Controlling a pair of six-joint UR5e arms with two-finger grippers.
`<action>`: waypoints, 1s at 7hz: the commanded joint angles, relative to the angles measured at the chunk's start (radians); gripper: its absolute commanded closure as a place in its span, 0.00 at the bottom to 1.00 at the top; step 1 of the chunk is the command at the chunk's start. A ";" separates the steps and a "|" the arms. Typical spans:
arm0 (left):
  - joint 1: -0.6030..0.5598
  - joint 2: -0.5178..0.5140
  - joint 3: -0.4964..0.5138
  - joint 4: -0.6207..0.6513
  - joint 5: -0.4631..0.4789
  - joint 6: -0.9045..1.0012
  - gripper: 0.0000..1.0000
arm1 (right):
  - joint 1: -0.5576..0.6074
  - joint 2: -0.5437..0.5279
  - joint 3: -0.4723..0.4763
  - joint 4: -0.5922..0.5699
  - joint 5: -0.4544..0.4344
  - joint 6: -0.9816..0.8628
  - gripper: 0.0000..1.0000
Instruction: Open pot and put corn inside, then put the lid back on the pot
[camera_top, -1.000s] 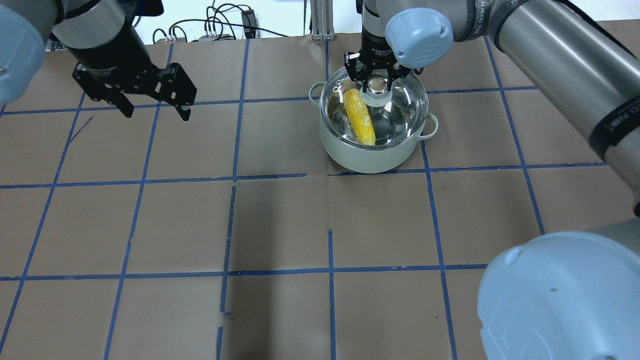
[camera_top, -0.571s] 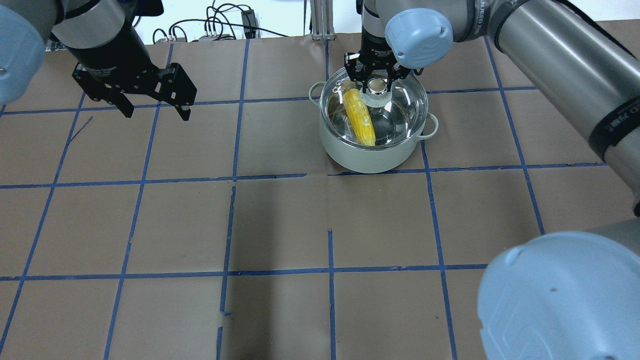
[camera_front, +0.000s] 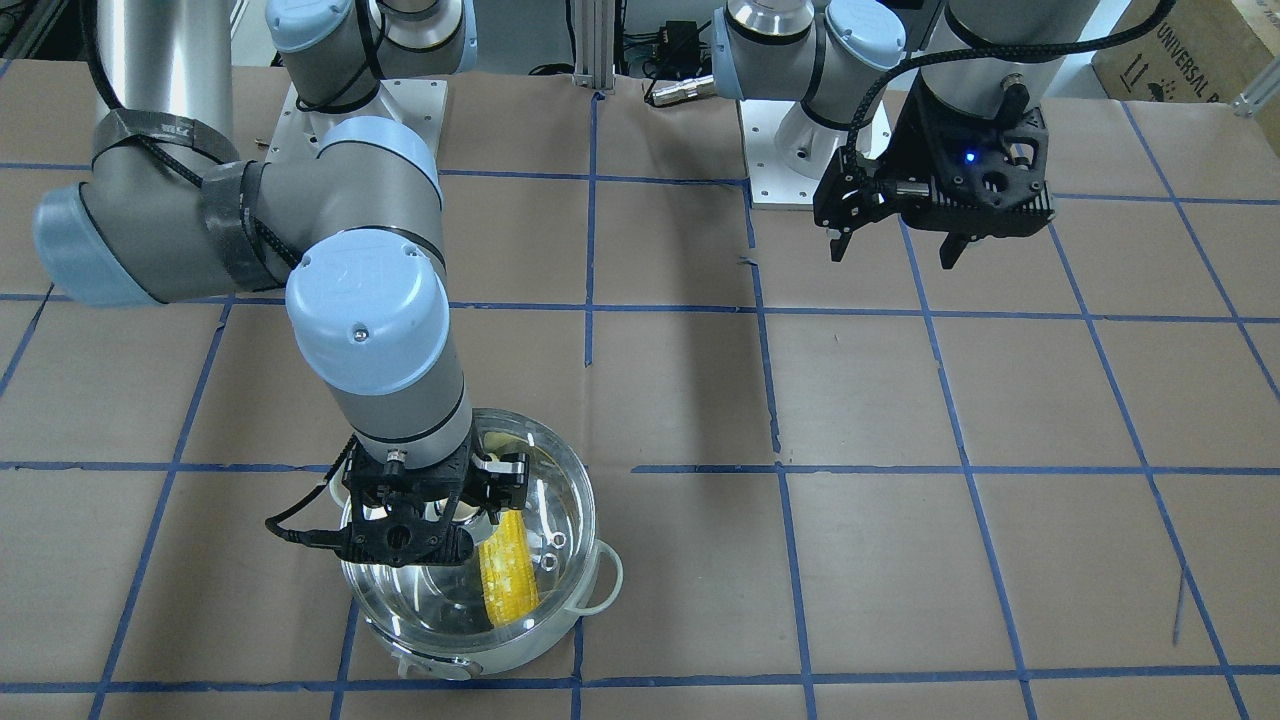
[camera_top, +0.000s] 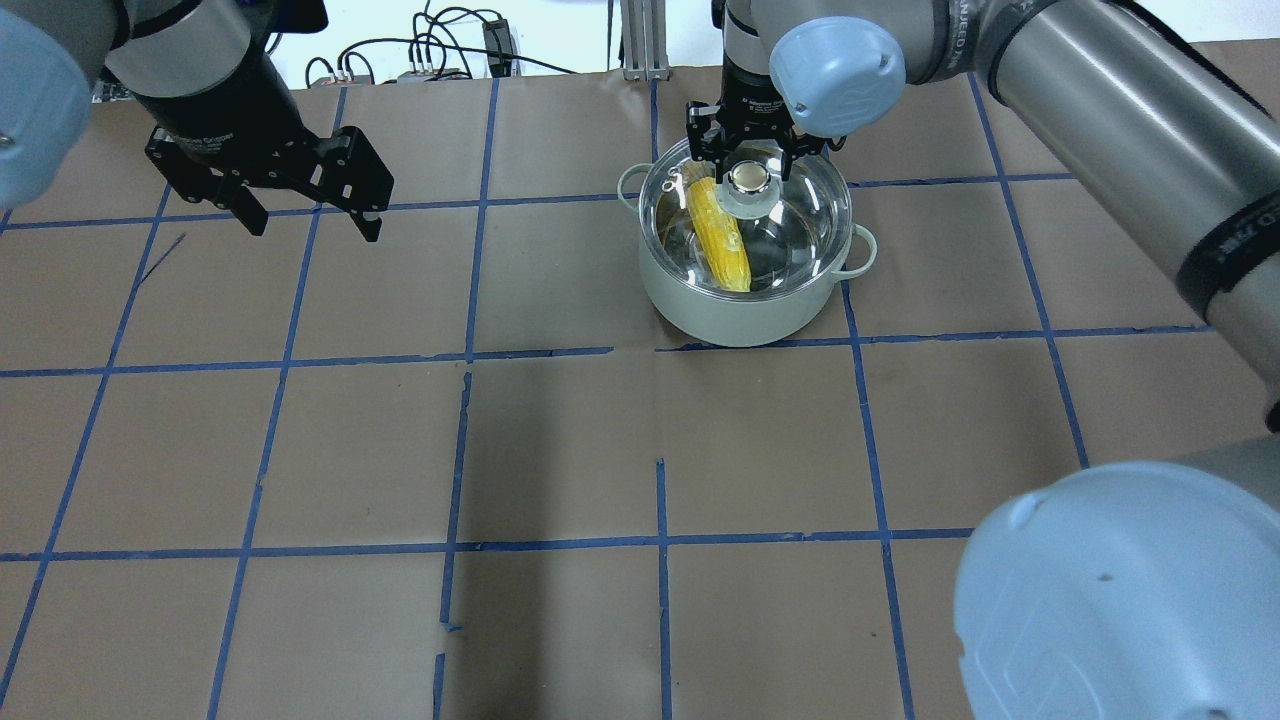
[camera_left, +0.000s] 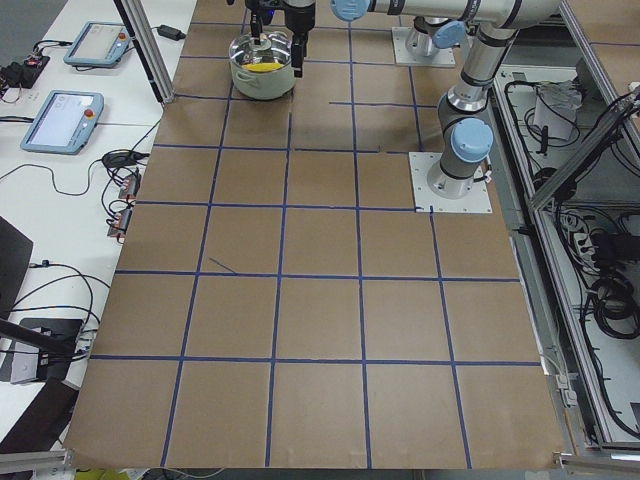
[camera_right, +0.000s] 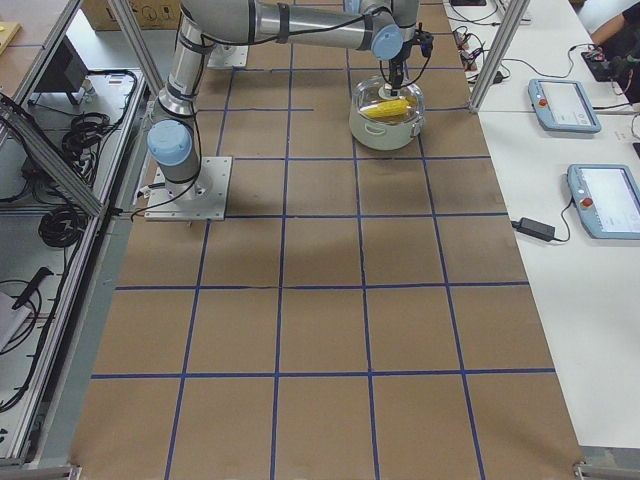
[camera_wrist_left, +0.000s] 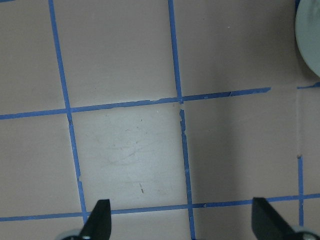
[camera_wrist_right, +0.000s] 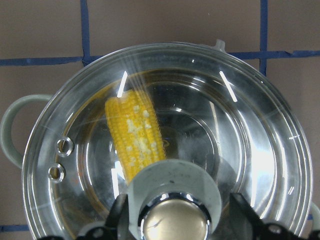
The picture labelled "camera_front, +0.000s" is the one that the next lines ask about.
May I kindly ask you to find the cardboard box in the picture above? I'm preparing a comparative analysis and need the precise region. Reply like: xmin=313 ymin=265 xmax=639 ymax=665
xmin=1092 ymin=1 xmax=1279 ymax=102

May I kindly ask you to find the pale green cooking pot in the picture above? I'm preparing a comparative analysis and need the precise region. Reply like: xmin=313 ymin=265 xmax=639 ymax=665
xmin=303 ymin=407 xmax=616 ymax=682

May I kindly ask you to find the yellow corn cob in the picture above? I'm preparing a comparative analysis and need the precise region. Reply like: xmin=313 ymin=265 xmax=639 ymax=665
xmin=477 ymin=510 xmax=539 ymax=628

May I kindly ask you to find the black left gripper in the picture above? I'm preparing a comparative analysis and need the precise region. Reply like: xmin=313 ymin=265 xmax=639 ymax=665
xmin=813 ymin=76 xmax=1056 ymax=270

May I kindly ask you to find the brown paper table mat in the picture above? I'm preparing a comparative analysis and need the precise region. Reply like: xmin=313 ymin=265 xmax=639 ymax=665
xmin=1 ymin=61 xmax=1279 ymax=719

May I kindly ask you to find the aluminium frame post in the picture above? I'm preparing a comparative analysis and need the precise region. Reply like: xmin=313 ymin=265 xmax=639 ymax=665
xmin=570 ymin=0 xmax=622 ymax=94

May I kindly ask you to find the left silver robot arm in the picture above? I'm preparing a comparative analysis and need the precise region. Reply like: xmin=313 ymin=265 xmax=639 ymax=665
xmin=710 ymin=1 xmax=1096 ymax=269

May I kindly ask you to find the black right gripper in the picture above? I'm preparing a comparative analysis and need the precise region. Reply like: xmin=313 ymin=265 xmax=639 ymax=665
xmin=330 ymin=439 xmax=531 ymax=568

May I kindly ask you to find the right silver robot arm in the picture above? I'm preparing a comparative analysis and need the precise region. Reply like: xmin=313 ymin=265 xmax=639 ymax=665
xmin=33 ymin=1 xmax=529 ymax=568

